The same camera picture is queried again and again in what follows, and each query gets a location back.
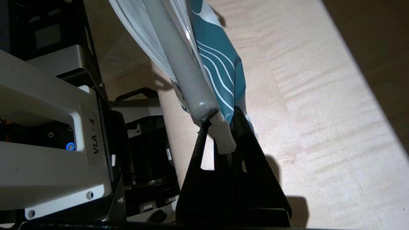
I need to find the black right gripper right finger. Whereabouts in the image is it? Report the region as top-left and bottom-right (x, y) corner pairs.
(230, 107), (293, 225)

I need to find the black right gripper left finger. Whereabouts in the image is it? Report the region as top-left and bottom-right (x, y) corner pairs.
(175, 120), (231, 225)

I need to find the grey toothbrush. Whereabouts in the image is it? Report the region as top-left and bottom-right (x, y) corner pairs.
(142, 0), (221, 122)

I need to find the white leaf-print plastic bag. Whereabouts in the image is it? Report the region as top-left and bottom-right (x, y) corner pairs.
(109, 0), (259, 154)

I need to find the white robot wrist housing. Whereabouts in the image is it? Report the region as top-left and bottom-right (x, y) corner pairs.
(0, 45), (114, 221)

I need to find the black robot chassis frame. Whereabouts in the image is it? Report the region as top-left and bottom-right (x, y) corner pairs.
(10, 0), (96, 61)

